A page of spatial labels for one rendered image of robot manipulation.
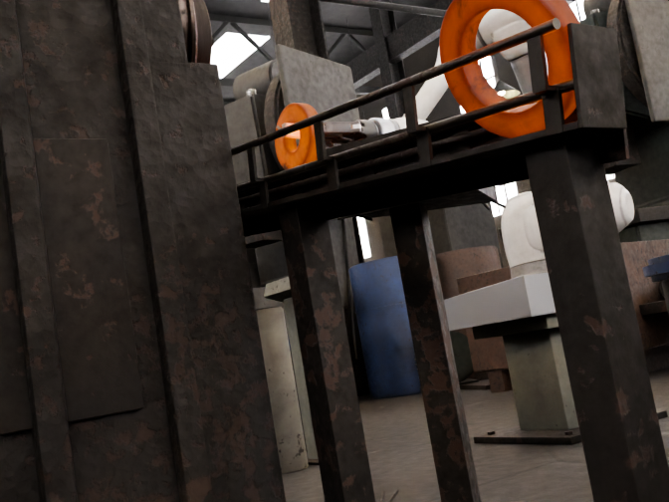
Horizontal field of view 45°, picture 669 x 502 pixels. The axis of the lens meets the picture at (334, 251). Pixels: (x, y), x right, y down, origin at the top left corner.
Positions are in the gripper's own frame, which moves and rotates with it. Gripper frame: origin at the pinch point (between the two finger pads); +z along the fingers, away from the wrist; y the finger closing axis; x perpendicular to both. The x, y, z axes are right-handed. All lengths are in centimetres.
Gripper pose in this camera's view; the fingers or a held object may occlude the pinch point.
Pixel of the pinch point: (297, 130)
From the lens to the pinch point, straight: 185.0
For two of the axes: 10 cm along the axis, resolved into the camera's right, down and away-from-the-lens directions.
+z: -8.3, 0.2, -5.6
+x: -1.2, -9.8, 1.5
